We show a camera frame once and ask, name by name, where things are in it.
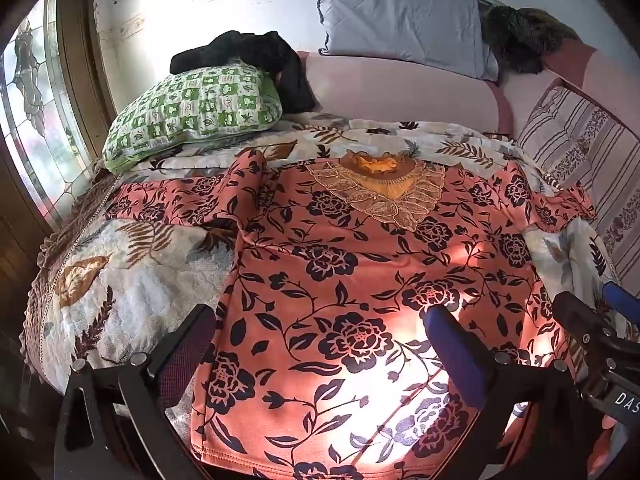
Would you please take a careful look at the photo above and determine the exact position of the grey pillow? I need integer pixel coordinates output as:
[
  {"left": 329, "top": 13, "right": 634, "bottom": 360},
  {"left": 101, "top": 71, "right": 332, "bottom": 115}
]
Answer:
[{"left": 314, "top": 0, "right": 501, "bottom": 81}]

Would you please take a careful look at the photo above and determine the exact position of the dark furry cushion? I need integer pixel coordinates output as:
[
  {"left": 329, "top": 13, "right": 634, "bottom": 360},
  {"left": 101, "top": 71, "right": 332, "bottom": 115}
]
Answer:
[{"left": 482, "top": 5, "right": 578, "bottom": 75}]

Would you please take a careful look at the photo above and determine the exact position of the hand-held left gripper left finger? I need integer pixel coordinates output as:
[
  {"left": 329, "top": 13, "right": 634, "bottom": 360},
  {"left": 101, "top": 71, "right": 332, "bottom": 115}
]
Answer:
[{"left": 55, "top": 304, "right": 218, "bottom": 480}]

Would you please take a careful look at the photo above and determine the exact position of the stained glass window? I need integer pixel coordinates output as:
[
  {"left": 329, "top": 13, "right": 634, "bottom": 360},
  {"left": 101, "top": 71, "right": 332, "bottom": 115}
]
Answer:
[{"left": 0, "top": 0, "right": 96, "bottom": 226}]

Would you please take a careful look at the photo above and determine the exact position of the orange floral shirt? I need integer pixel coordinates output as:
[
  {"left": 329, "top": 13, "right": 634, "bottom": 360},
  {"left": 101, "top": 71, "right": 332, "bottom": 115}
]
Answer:
[{"left": 102, "top": 150, "right": 598, "bottom": 480}]

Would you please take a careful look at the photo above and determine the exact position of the pink upholstered headboard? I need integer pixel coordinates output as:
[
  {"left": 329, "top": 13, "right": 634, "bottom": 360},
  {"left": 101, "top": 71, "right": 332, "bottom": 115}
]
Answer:
[{"left": 297, "top": 45, "right": 601, "bottom": 137}]

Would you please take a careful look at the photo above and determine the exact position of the green checkered pillow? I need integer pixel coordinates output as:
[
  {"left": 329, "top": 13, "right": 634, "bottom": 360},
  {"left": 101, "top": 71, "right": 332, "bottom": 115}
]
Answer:
[{"left": 101, "top": 66, "right": 285, "bottom": 172}]

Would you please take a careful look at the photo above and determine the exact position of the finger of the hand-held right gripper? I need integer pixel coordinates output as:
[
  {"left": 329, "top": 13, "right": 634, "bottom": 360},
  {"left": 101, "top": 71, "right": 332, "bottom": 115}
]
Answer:
[
  {"left": 552, "top": 290, "right": 620, "bottom": 356},
  {"left": 602, "top": 282, "right": 640, "bottom": 313}
]

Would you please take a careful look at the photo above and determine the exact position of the leaf print fleece blanket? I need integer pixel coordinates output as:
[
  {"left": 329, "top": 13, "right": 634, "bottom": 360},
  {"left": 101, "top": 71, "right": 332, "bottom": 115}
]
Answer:
[{"left": 20, "top": 112, "right": 631, "bottom": 441}]

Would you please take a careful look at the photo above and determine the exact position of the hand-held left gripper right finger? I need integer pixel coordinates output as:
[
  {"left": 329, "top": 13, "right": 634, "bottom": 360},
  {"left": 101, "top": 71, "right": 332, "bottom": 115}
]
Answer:
[{"left": 424, "top": 305, "right": 601, "bottom": 480}]

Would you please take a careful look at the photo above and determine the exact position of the wooden window frame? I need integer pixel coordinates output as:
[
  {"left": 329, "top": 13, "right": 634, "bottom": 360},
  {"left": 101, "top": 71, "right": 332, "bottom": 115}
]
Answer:
[{"left": 56, "top": 0, "right": 120, "bottom": 161}]

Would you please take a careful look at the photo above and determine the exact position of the black garment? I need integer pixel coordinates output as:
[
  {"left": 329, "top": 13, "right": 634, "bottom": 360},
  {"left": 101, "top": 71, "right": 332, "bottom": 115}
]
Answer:
[{"left": 170, "top": 31, "right": 317, "bottom": 113}]

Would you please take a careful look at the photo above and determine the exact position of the striped floral pillow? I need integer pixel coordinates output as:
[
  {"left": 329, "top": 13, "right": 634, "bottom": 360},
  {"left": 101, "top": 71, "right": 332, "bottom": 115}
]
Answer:
[{"left": 515, "top": 80, "right": 640, "bottom": 286}]

